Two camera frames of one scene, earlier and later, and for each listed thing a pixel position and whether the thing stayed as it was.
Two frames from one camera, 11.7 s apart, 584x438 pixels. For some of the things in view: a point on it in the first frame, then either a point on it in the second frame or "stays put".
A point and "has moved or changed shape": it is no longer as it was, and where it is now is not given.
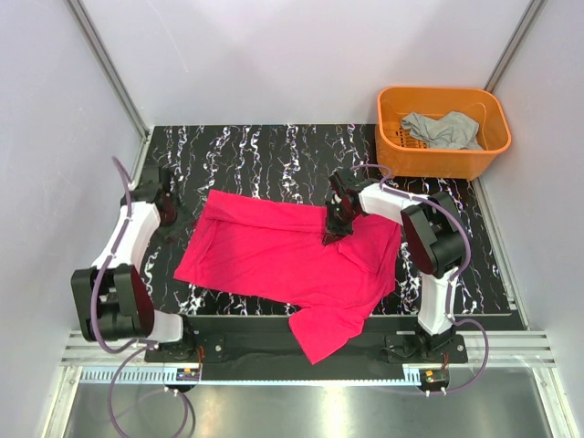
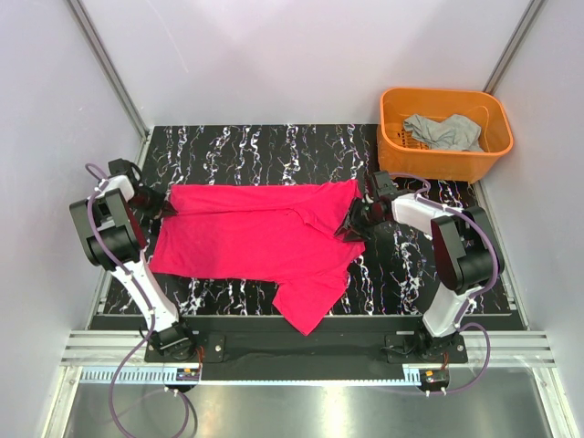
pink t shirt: x=272 y=253 has moved or changed shape
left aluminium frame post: x=109 y=67 stays put
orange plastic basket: x=402 y=151 stays put
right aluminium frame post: x=515 y=46 stays put
